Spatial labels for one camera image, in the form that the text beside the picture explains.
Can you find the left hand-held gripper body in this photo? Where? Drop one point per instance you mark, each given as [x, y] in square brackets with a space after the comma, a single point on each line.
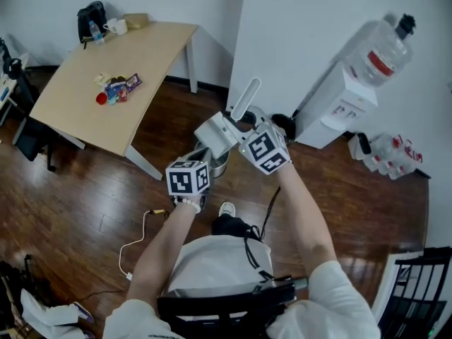
[185, 178]

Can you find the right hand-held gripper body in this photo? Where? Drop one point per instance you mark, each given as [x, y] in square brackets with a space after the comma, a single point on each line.
[265, 150]

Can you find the silver metal bin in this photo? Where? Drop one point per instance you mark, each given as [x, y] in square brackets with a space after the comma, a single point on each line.
[221, 168]

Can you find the person's left forearm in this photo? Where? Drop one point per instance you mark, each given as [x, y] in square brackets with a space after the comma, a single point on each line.
[159, 256]

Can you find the person's right forearm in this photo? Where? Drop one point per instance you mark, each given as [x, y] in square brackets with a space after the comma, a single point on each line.
[307, 224]

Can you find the black-lined waste bin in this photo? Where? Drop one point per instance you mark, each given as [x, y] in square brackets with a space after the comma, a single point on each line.
[282, 125]

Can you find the person's right white shoe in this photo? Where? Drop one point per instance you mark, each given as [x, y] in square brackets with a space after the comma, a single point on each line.
[227, 209]

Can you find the person's black trousers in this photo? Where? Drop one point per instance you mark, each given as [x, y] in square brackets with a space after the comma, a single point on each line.
[229, 226]

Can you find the white water dispenser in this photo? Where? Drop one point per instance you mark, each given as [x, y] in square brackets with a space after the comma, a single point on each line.
[325, 118]

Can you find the person's white shirt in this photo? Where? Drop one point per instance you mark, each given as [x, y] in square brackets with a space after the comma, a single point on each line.
[215, 263]

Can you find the small white bin black lid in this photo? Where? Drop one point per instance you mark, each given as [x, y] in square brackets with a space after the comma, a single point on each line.
[360, 145]

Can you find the light wooden table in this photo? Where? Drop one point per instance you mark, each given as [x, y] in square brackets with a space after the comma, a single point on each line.
[148, 65]

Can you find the pile of colourful snack packets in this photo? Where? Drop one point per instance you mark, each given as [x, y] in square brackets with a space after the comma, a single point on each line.
[118, 87]

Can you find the red round lid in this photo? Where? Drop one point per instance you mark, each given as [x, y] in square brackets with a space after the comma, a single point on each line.
[101, 98]

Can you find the white power strip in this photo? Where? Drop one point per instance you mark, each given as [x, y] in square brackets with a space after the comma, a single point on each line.
[129, 276]

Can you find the cluster of clear water jugs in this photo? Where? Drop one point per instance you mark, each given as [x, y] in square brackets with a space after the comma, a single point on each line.
[395, 159]

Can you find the black chest-mounted rig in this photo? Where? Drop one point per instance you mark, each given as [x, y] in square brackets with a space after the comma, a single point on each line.
[226, 306]

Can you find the large clear dispenser water jug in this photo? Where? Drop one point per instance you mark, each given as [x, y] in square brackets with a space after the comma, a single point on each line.
[381, 55]

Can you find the tan cardboard box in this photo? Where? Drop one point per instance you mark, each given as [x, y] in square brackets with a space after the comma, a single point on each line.
[136, 21]

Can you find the white mug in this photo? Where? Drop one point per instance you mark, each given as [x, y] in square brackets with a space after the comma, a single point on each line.
[110, 25]
[121, 27]

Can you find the small clear water bottle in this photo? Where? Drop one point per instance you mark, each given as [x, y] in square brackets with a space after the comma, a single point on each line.
[97, 34]

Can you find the black office chair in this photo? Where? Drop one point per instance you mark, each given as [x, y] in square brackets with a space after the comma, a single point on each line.
[33, 136]

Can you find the purple shoe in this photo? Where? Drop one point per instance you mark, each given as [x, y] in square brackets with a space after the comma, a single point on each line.
[84, 313]

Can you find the white garment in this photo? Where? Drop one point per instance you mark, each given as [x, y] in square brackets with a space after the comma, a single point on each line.
[46, 316]

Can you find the black equipment bag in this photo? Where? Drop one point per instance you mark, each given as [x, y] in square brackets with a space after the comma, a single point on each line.
[10, 288]

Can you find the black stair railing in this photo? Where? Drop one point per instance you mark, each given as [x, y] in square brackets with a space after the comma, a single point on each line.
[416, 295]

